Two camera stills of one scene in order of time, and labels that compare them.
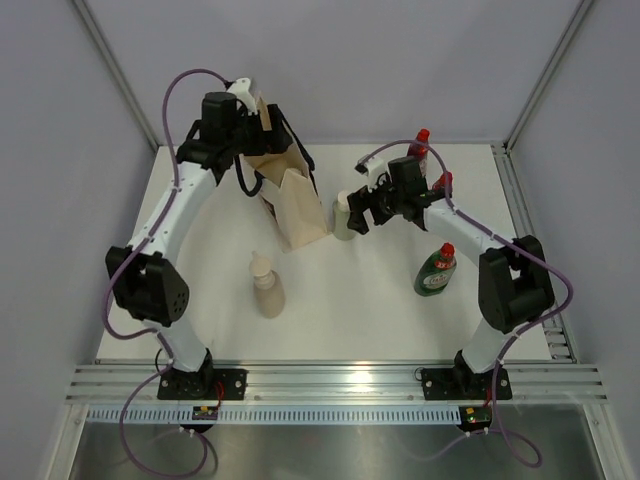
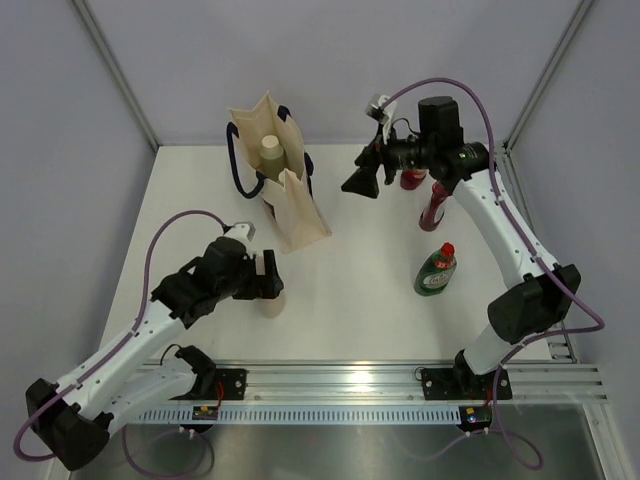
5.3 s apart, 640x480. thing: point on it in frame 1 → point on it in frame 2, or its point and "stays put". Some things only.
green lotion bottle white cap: [341, 214] → [272, 157]
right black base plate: [461, 384] stays put
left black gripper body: [247, 138] → [232, 286]
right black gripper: [360, 202] → [364, 180]
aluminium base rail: [531, 383] stays put
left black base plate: [203, 384] stays put
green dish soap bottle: [436, 271] stays put
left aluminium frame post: [115, 70] stays put
